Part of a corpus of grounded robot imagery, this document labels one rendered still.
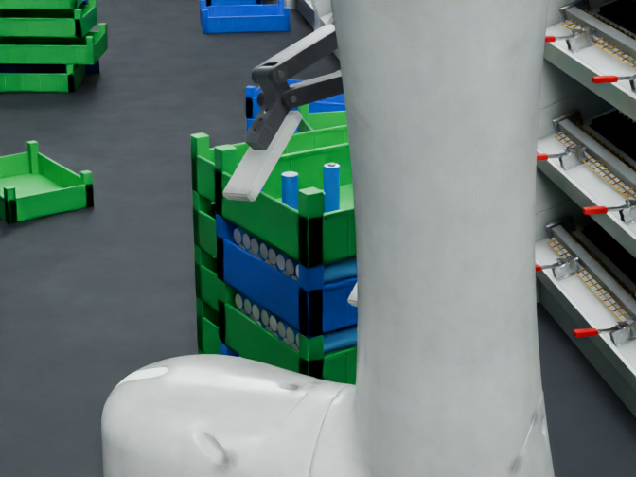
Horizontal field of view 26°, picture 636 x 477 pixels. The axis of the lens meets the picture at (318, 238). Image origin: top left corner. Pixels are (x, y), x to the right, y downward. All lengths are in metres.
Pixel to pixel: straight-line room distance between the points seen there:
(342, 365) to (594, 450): 0.69
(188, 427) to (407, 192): 0.23
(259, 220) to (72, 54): 2.60
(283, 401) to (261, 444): 0.03
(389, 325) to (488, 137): 0.12
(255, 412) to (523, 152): 0.25
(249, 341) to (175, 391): 0.71
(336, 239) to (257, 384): 0.58
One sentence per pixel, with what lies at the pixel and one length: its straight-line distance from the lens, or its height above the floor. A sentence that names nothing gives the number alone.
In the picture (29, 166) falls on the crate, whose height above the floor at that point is 0.02.
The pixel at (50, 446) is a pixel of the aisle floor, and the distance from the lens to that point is 2.10.
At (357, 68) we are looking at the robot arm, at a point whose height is 0.85.
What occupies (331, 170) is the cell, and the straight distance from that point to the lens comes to 1.52.
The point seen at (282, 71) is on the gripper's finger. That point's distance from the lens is 0.91.
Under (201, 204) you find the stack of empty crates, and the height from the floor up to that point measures 0.38.
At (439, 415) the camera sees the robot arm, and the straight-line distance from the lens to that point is 0.76.
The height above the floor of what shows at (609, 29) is 0.55.
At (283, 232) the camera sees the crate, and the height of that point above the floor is 0.50.
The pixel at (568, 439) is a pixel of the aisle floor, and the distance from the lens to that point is 2.12.
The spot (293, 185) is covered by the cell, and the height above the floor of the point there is 0.54.
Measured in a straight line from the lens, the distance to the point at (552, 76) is 2.45.
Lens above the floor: 1.01
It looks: 21 degrees down
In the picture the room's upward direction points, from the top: straight up
